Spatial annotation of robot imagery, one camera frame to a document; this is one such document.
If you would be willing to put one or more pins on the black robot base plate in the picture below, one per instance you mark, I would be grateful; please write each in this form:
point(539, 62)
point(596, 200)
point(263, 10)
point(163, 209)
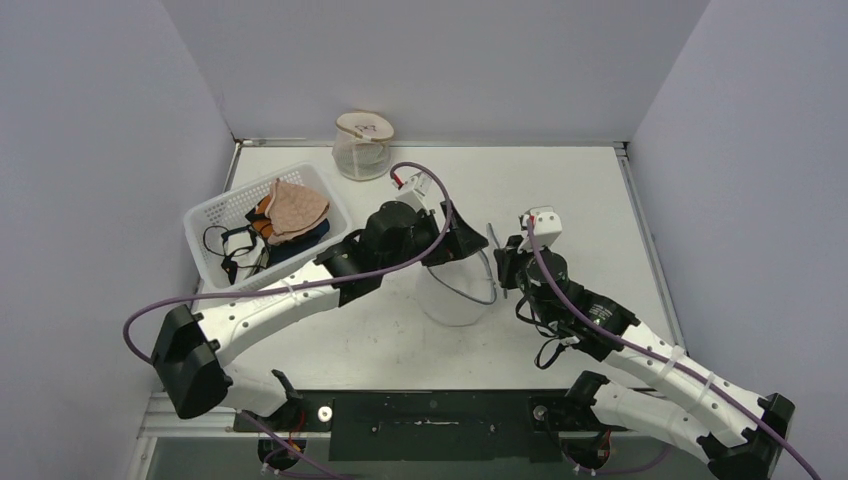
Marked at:
point(439, 425)

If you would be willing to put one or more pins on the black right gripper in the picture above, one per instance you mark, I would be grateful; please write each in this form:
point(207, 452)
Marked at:
point(509, 258)

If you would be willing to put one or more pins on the white perforated plastic basket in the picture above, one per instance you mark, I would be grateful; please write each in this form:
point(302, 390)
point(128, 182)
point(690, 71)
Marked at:
point(227, 211)

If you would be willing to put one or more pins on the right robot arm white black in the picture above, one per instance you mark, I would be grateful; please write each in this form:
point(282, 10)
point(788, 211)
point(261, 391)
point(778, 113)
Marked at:
point(735, 432)

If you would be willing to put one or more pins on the navy blue bra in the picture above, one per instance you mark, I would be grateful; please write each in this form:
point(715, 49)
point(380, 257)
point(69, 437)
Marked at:
point(286, 250)

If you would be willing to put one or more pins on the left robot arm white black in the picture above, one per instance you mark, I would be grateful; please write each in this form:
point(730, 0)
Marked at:
point(195, 353)

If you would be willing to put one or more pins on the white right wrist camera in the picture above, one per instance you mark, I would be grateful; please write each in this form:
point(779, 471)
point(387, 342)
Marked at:
point(540, 226)

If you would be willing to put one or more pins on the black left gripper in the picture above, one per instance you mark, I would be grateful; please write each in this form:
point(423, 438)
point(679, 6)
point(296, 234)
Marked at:
point(460, 239)

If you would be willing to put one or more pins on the beige lace bra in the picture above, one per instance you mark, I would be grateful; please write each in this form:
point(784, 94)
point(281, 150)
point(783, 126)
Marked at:
point(293, 210)

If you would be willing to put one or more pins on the white mesh bag beige trim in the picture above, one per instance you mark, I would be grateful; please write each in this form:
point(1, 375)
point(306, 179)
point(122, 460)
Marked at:
point(361, 149)

